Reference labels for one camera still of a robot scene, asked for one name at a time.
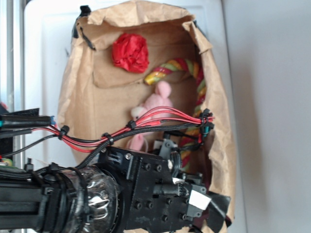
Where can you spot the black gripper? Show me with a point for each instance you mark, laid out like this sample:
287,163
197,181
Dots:
155,195

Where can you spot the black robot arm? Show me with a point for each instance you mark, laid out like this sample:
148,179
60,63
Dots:
113,189

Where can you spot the pink plush mouse toy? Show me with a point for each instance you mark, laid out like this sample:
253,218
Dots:
159,98

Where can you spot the brown paper bag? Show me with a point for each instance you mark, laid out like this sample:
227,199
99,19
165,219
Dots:
97,96

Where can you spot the red crumpled paper ball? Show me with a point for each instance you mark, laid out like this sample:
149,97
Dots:
130,52

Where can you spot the white plastic tray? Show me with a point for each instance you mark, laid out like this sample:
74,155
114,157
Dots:
47,43

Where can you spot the multicolour twisted rope toy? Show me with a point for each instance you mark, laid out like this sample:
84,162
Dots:
186,78

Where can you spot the aluminium frame rail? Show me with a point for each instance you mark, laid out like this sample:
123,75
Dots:
12,80

